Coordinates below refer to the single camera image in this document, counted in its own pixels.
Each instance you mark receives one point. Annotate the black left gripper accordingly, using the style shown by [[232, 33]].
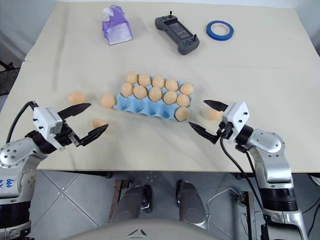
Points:
[[65, 137]]

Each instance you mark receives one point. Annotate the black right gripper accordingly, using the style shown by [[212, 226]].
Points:
[[227, 132]]

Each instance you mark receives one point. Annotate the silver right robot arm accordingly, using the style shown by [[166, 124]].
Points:
[[270, 146]]

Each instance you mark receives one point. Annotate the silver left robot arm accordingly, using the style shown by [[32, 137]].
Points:
[[15, 152]]

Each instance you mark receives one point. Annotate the blue egg tray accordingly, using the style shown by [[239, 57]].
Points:
[[140, 106]]

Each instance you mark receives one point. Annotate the brown egg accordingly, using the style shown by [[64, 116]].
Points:
[[76, 97], [107, 100], [187, 89], [171, 84], [140, 92], [183, 100], [214, 115], [144, 79], [126, 89], [181, 114], [158, 81], [131, 77], [155, 94], [170, 97], [98, 122]]

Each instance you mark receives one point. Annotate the rusty metal table leg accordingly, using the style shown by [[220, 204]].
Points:
[[248, 215], [115, 197]]

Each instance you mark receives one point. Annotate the blue tape roll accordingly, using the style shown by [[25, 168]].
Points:
[[220, 35]]

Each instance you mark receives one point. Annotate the silver rounded robot leg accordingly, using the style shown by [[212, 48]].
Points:
[[132, 202], [191, 202]]

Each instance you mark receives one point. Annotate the grey handheld remote controller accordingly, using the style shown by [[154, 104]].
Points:
[[178, 31]]

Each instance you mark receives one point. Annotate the purple plastic bag pack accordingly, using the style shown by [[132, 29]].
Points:
[[116, 28]]

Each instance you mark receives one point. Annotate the grey robot torso shell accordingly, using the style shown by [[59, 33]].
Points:
[[155, 228]]

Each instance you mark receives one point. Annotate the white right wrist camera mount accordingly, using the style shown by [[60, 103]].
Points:
[[237, 113]]

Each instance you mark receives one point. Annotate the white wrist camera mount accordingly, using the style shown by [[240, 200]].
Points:
[[43, 118], [237, 113]]

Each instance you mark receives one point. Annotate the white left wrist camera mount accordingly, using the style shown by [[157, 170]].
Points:
[[43, 118]]

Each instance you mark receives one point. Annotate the black metal frame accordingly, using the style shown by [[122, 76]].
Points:
[[7, 77]]

